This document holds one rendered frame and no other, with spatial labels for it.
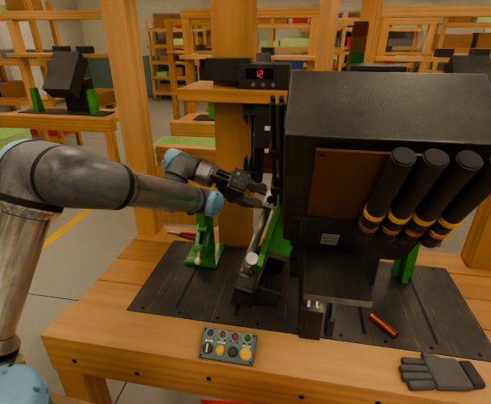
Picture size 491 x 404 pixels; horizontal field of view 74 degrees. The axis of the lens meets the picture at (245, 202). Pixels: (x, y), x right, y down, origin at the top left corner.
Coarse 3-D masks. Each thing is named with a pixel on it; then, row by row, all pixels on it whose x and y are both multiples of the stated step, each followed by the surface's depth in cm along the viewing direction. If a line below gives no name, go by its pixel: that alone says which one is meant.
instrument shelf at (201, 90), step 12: (192, 84) 116; (204, 84) 116; (180, 96) 107; (192, 96) 106; (204, 96) 105; (216, 96) 105; (228, 96) 104; (240, 96) 103; (252, 96) 103; (264, 96) 102; (276, 96) 101
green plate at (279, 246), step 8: (280, 208) 90; (272, 216) 99; (280, 216) 92; (272, 224) 92; (280, 224) 93; (272, 232) 93; (280, 232) 94; (264, 240) 100; (272, 240) 96; (280, 240) 96; (288, 240) 95; (264, 248) 96; (272, 248) 97; (280, 248) 97; (288, 248) 96; (288, 256) 97
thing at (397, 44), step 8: (304, 32) 882; (392, 40) 862; (400, 40) 858; (408, 40) 855; (416, 40) 847; (344, 48) 879; (392, 48) 860; (400, 48) 857; (408, 48) 854; (416, 48) 851; (336, 56) 900; (304, 64) 912; (344, 64) 897; (400, 64) 877; (408, 64) 874; (408, 72) 884
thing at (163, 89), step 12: (156, 48) 1007; (180, 48) 949; (156, 60) 1002; (180, 60) 1007; (156, 72) 998; (168, 72) 1016; (180, 72) 989; (168, 84) 1012; (180, 84) 1023; (156, 96) 1033
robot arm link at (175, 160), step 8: (168, 152) 100; (176, 152) 100; (184, 152) 102; (168, 160) 99; (176, 160) 99; (184, 160) 99; (192, 160) 100; (200, 160) 101; (168, 168) 99; (176, 168) 99; (184, 168) 99; (192, 168) 99; (184, 176) 99; (192, 176) 100
